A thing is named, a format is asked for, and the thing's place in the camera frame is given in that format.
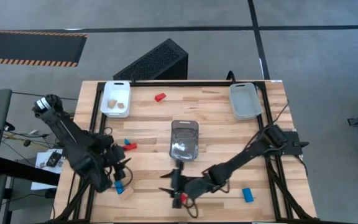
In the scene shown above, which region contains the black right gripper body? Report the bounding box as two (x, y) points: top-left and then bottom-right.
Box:
(170, 167), (206, 210)

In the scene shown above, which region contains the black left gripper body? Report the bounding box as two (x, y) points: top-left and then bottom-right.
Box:
(103, 141), (126, 182)

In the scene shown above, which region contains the blue rectangular block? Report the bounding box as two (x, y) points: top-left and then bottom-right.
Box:
(114, 180), (125, 195)
(241, 187), (255, 203)

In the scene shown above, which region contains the clear plastic bin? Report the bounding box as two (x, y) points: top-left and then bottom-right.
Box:
(169, 119), (200, 162)

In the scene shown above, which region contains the black handheld controller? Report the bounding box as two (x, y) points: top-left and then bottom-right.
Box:
(45, 150), (63, 168)

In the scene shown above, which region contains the white plastic bin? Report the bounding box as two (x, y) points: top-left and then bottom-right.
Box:
(99, 80), (132, 119)

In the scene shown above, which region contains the white paper sheet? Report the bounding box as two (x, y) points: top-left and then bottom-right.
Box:
(30, 148), (64, 191)

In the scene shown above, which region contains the black desk beam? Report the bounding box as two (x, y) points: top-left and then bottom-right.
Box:
(0, 157), (61, 187)

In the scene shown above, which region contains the pale grey plastic bin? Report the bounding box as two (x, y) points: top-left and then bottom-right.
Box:
(228, 82), (264, 121)

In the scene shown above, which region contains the black perforated computer case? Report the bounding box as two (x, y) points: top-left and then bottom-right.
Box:
(112, 37), (190, 81)

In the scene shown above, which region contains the black hazard striped floor mat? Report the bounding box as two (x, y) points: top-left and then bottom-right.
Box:
(0, 29), (89, 68)

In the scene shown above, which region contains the black left gripper cable loop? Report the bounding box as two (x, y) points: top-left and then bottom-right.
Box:
(113, 166), (134, 190)

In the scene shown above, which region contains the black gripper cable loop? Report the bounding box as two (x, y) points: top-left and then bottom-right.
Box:
(184, 197), (200, 218)
(113, 166), (134, 190)

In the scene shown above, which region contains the black right gripper cable loop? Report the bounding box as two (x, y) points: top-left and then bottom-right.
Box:
(184, 197), (200, 218)

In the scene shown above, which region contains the black floor cable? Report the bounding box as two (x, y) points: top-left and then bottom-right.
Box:
(1, 129), (63, 149)

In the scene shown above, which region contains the black table frame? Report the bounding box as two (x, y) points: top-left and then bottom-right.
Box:
(50, 79), (321, 224)

